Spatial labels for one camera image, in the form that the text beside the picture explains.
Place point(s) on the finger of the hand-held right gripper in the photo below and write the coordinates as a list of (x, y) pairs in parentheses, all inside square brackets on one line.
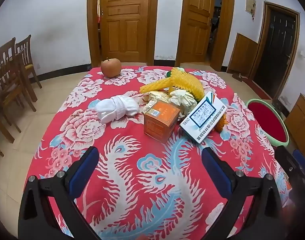
[(303, 158), (287, 162)]

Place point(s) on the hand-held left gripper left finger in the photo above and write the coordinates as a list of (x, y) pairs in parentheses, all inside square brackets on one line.
[(83, 170)]

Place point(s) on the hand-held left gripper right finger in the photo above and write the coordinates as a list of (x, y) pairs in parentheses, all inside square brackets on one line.
[(217, 172)]

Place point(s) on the red bin with green rim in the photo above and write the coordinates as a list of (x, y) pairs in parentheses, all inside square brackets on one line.
[(267, 120)]

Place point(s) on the orange snack packet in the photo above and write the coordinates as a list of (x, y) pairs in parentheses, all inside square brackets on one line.
[(220, 122)]

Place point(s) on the white and blue box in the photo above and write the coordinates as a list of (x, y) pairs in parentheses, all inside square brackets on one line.
[(202, 120)]

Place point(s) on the white socks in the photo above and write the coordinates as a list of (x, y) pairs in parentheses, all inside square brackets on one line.
[(117, 108)]

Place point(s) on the orange cardboard box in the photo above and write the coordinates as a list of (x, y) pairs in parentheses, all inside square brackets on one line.
[(160, 125)]

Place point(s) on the white tissue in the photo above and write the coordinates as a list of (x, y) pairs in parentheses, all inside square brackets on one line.
[(155, 97), (182, 100)]

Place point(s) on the wooden cabinet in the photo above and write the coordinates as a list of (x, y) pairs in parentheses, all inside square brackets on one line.
[(301, 125)]

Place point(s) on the red floral tablecloth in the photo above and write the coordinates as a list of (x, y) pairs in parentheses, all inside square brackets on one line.
[(147, 180)]

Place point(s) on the brown shoe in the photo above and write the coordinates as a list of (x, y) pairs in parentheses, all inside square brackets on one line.
[(238, 77)]

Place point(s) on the red apple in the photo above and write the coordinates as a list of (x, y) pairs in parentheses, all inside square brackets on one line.
[(111, 68)]

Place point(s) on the green pumpkin-shaped container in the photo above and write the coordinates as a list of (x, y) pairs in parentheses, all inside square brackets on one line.
[(169, 74)]

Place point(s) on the dark metal door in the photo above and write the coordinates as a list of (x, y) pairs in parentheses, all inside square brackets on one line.
[(277, 47)]

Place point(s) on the wooden chair with yellow cushion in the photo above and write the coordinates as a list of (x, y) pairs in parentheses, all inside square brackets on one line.
[(23, 50)]

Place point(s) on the wooden door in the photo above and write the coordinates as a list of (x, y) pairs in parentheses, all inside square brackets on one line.
[(195, 22), (126, 22)]

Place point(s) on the wooden wall panel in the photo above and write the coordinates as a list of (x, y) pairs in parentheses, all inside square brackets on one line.
[(242, 53)]

